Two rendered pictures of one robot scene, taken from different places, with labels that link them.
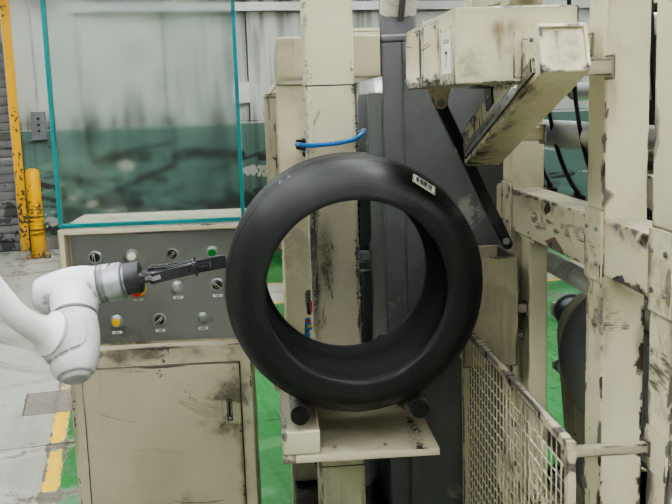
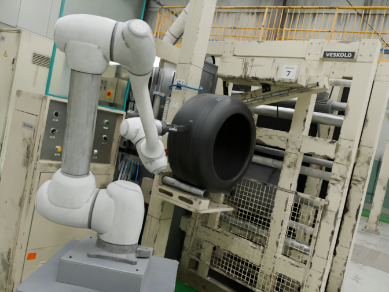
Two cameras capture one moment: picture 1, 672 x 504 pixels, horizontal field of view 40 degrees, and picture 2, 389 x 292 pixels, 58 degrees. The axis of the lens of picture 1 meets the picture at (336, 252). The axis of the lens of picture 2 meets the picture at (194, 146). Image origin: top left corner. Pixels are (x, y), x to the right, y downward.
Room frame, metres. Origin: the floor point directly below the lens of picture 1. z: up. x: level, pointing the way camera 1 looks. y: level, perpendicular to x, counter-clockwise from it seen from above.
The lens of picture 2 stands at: (0.74, 1.62, 1.26)
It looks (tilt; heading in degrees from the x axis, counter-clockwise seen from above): 3 degrees down; 313
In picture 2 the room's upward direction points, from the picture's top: 12 degrees clockwise
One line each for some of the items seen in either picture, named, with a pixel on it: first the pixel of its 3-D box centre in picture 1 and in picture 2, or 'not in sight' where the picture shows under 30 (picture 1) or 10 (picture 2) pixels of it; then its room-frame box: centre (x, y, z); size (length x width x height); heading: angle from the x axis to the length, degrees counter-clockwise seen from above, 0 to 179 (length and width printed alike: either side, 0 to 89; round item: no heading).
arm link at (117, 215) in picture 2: not in sight; (120, 210); (1.81, 0.82, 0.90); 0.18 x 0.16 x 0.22; 47
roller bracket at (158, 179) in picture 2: not in sight; (178, 179); (2.38, -0.02, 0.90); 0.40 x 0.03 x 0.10; 94
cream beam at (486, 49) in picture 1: (479, 53); (264, 73); (2.10, -0.34, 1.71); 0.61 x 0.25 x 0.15; 4
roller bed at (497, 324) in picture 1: (481, 304); not in sight; (2.45, -0.40, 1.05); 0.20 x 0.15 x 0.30; 4
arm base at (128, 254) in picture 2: not in sight; (121, 246); (1.79, 0.80, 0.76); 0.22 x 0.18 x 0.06; 47
